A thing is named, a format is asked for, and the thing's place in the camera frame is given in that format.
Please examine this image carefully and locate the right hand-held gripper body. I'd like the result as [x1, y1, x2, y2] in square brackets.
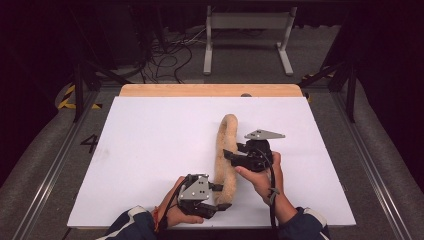
[232, 129, 286, 174]

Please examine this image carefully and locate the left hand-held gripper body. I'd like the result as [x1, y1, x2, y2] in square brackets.
[177, 172, 220, 220]

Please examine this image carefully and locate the long tan bread loaf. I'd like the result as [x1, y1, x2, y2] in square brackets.
[213, 113, 240, 206]

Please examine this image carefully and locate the person's right hand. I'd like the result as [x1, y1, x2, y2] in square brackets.
[234, 151, 285, 207]

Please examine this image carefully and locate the person's left hand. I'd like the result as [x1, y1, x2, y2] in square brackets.
[159, 176, 205, 228]

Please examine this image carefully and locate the yellow black hazard tape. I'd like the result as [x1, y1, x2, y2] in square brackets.
[300, 68, 335, 82]
[57, 84, 103, 111]

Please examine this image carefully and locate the black metal stand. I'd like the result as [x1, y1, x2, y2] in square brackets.
[297, 59, 358, 124]
[70, 58, 132, 123]

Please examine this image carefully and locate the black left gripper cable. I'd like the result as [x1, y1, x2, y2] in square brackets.
[161, 184, 188, 232]

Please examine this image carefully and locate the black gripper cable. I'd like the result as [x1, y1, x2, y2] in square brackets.
[257, 148, 280, 232]
[161, 184, 188, 232]

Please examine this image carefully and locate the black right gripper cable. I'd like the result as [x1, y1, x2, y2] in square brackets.
[257, 148, 280, 232]

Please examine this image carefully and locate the orange wrist bracelet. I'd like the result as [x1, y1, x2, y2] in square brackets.
[153, 205, 161, 233]

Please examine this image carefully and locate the tangle of black floor cables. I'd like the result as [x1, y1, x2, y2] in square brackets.
[141, 28, 203, 85]

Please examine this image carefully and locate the aluminium floor rail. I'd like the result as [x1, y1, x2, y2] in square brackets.
[12, 89, 103, 240]
[331, 90, 415, 240]

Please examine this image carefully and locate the white metal desk frame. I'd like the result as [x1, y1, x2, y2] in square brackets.
[202, 5, 298, 77]

